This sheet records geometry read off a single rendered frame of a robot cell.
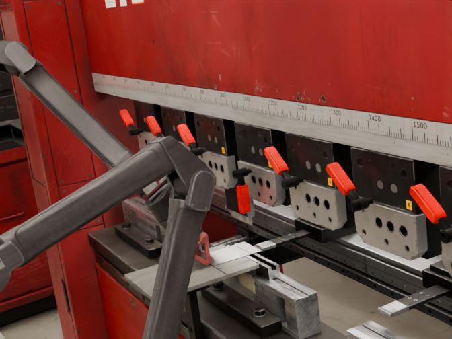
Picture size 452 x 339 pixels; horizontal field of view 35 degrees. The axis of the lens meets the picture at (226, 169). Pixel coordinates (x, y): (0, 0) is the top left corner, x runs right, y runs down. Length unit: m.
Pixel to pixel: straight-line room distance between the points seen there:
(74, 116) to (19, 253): 0.51
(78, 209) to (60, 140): 1.20
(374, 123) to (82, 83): 1.42
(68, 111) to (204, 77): 0.31
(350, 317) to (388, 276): 1.90
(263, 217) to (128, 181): 0.93
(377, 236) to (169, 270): 0.36
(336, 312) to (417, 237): 2.53
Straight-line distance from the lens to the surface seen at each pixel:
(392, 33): 1.08
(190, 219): 1.26
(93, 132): 1.60
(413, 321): 3.53
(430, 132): 1.05
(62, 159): 2.40
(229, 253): 1.72
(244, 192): 1.50
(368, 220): 1.20
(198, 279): 1.61
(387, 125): 1.12
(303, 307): 1.55
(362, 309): 3.65
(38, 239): 1.19
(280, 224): 2.02
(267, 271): 1.63
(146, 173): 1.23
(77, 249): 2.48
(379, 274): 1.71
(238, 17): 1.44
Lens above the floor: 1.62
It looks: 14 degrees down
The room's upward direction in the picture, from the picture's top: 7 degrees counter-clockwise
